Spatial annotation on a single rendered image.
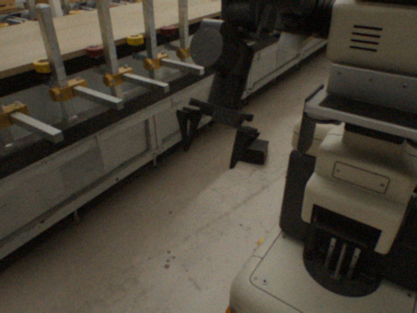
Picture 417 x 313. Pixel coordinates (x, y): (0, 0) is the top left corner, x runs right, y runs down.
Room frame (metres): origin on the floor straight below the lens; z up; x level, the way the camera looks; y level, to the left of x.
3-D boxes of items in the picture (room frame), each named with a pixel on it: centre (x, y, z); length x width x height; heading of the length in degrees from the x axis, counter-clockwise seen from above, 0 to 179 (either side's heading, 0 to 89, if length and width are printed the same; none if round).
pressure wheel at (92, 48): (1.53, 0.51, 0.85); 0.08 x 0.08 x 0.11
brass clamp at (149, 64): (1.64, 0.25, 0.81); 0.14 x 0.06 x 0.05; 145
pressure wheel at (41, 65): (1.33, 0.65, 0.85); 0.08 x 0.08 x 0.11
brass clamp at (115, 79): (1.44, 0.39, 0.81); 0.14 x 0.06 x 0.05; 145
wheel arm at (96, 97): (1.22, 0.49, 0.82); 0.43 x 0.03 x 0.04; 55
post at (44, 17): (1.21, 0.55, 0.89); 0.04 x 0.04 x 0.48; 55
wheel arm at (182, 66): (1.63, 0.20, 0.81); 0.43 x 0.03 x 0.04; 55
